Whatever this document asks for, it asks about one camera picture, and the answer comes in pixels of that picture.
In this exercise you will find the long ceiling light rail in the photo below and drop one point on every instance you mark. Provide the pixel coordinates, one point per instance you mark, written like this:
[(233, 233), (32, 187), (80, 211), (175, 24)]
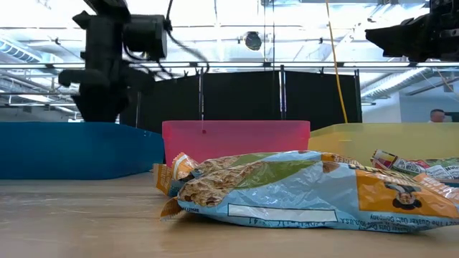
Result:
[(251, 65)]

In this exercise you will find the black fabric partition panel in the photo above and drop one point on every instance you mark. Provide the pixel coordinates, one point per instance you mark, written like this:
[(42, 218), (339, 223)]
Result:
[(175, 104), (240, 96), (315, 100)]

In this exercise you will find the orange blue wrapper granola bar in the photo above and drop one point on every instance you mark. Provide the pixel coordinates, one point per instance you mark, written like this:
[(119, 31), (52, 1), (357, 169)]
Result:
[(287, 193), (163, 179), (287, 156)]

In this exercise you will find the yellow plastic bin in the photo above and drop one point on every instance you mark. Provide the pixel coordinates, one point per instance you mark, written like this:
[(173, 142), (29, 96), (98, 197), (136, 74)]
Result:
[(358, 139)]

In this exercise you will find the red plastic bin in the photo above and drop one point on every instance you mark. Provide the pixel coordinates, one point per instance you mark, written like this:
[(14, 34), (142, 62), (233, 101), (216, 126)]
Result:
[(233, 136)]

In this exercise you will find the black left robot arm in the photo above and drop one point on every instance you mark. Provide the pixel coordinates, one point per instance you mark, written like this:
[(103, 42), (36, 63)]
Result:
[(107, 7)]

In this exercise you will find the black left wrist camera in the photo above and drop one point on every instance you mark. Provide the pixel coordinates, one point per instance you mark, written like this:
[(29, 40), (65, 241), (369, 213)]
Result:
[(145, 36)]

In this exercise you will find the green red wrapper granola bar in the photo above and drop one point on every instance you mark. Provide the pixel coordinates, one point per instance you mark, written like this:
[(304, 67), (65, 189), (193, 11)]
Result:
[(412, 166)]

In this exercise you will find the person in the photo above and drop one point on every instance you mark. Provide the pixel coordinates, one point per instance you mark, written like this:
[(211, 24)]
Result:
[(437, 115)]

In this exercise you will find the blue plastic bin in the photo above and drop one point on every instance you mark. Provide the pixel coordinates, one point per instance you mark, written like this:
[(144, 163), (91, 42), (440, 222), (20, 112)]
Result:
[(79, 150)]

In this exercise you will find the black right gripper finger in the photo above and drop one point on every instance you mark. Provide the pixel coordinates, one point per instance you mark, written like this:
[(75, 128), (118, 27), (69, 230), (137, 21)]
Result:
[(405, 37)]

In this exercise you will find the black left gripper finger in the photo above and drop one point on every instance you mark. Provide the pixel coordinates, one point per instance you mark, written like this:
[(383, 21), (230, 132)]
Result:
[(89, 107), (113, 107)]

